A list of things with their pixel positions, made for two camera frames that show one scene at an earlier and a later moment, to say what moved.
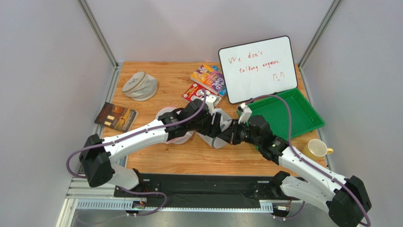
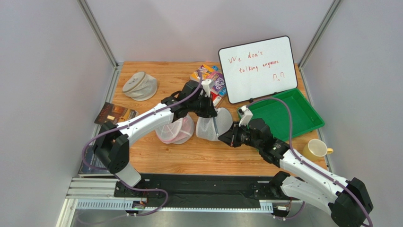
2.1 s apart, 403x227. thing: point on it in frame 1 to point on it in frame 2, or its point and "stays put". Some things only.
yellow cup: [315, 148] stays put
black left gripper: [214, 130] to [209, 110]
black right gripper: [236, 131] stays put
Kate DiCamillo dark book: [117, 117] stays put
